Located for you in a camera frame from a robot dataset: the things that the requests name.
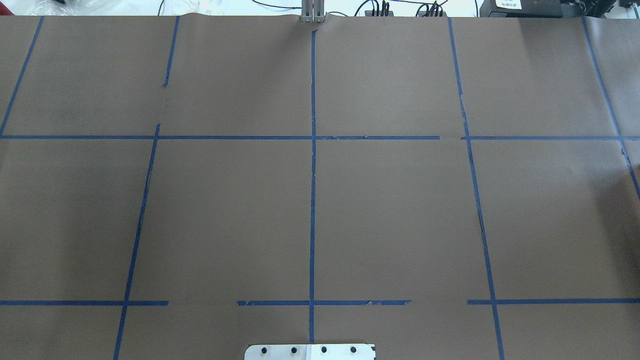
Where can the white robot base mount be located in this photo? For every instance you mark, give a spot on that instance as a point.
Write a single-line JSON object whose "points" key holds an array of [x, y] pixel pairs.
{"points": [[327, 351]]}

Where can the black device with label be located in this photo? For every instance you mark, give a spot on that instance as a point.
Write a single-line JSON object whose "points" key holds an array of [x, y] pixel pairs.
{"points": [[556, 9]]}

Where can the grey metal clamp bracket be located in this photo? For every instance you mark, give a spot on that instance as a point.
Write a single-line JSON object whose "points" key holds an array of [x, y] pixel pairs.
{"points": [[313, 11]]}

